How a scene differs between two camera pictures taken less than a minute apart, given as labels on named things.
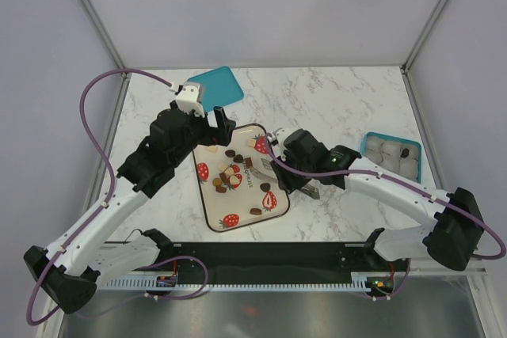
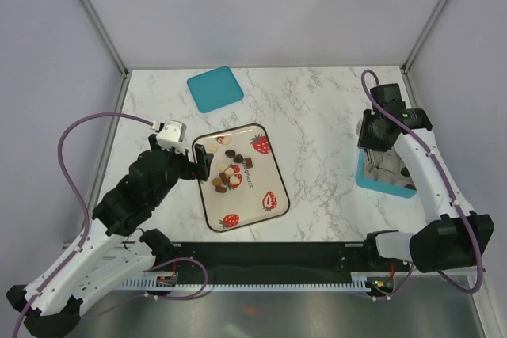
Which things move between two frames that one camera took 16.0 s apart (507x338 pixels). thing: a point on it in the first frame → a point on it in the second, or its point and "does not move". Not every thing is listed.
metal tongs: [307, 189] → [371, 157]
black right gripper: [286, 181] → [364, 140]
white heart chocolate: [229, 172] does not move
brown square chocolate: [223, 177] does not move
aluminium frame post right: [405, 67] does not move
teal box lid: [221, 88] does not move
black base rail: [269, 263] does not move
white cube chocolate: [223, 166] does not move
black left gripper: [223, 134] → [203, 165]
